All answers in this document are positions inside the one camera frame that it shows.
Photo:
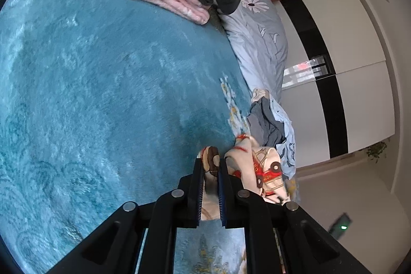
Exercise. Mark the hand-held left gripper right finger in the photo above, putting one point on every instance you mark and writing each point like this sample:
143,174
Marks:
222,193

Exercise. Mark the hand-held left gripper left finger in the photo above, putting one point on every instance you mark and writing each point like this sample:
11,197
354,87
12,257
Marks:
199,193

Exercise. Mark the white car-print garment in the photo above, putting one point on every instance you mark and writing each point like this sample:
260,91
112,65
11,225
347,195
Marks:
247,165

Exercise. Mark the light blue printed garment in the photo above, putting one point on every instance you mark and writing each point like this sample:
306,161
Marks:
287,145

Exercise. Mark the grey garment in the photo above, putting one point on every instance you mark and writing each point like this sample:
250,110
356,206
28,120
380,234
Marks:
263,123

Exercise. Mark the dark device with green light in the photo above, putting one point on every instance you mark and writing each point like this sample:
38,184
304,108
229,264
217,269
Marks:
341,226

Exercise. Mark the light blue floral duvet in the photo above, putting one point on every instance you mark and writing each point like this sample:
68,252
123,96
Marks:
260,46

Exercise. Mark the green potted plant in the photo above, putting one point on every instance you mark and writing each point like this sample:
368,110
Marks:
377,150

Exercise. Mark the white and black wardrobe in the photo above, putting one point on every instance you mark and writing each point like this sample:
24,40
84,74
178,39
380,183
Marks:
353,36

